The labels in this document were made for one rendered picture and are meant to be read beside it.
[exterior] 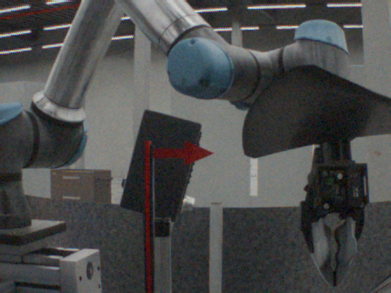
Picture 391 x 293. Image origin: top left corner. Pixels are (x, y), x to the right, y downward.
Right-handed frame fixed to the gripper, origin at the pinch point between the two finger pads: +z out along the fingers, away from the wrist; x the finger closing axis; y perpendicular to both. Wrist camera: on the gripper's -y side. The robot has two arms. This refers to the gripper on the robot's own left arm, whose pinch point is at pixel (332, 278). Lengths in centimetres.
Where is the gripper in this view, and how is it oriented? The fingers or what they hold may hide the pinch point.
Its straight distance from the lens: 83.9
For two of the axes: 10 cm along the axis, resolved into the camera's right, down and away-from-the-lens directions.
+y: 0.0, -2.9, -9.6
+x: 10.0, -0.1, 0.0
